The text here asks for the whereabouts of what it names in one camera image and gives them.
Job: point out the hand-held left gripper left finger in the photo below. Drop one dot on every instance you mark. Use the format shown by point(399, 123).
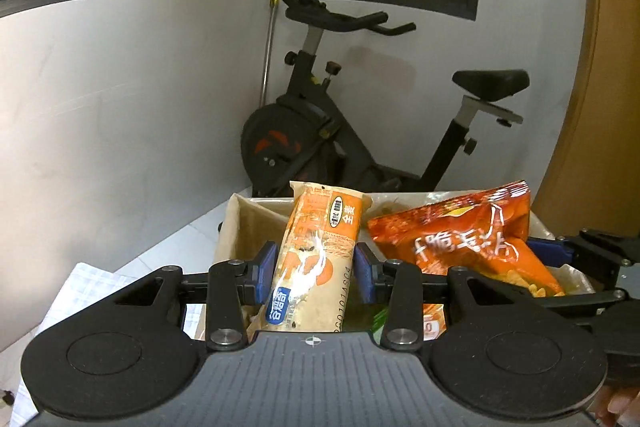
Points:
point(266, 272)

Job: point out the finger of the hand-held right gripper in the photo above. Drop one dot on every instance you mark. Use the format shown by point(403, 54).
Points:
point(585, 302)
point(590, 249)

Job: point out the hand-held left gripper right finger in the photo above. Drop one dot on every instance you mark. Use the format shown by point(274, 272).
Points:
point(365, 272)

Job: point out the beige bread packet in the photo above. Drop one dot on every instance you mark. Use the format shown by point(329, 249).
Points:
point(320, 257)

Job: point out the cardboard box with plastic liner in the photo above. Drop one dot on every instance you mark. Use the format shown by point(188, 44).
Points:
point(245, 227)

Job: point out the orange chip bag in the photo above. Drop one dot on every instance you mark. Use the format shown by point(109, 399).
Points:
point(460, 237)

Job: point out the person's right hand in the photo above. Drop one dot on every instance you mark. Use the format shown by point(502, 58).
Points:
point(622, 407)

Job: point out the orange packet white label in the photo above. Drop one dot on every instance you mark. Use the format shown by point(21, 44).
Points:
point(434, 322)

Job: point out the black exercise bike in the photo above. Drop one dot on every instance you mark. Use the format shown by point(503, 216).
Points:
point(310, 142)

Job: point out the wooden panel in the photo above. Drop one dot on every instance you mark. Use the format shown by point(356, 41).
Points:
point(600, 82)

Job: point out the checked tablecloth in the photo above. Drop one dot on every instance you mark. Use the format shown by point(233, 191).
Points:
point(85, 279)

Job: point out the metal pole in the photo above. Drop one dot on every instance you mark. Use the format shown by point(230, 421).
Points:
point(267, 57)

